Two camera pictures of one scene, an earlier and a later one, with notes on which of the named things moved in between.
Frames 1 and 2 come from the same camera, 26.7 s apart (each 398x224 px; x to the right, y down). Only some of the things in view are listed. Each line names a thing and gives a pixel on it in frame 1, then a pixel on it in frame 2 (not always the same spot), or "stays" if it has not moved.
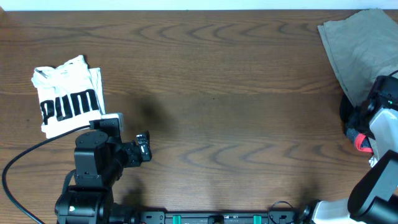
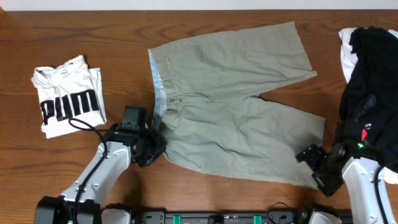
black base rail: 273,217 stays
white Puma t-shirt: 71,96 stays
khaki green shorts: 363,47 to 208,88
